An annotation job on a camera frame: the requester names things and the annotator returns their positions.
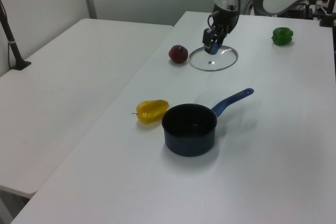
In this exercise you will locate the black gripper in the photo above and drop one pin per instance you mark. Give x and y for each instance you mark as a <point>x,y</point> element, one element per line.
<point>225,20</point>

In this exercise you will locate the glass lid with blue knob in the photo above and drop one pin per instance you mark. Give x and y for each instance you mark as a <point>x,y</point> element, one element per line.
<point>223,62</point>

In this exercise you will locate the green bell pepper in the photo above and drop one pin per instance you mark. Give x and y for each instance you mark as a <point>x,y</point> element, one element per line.
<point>282,36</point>

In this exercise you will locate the yellow starfruit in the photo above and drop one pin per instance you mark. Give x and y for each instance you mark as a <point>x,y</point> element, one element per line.
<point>151,111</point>

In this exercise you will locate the black clamp stand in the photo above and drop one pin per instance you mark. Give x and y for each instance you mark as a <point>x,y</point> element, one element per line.
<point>328,16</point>

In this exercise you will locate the black camera stand pole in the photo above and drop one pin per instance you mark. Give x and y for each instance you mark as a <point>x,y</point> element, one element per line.
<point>13,48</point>

